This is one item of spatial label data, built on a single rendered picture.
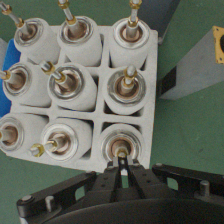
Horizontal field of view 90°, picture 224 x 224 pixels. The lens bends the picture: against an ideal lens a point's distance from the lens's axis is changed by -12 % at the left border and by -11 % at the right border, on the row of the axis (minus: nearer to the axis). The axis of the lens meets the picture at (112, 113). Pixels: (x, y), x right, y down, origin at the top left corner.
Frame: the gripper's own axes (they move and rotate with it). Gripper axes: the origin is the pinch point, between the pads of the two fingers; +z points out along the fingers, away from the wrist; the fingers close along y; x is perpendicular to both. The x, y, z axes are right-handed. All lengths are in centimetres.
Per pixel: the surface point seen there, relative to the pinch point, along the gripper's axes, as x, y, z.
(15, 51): 37, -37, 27
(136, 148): -0.2, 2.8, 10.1
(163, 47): 34, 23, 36
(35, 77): 16.2, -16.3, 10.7
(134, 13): 22.6, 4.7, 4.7
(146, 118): 5.0, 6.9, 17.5
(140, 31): 23.2, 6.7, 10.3
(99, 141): 1.8, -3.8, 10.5
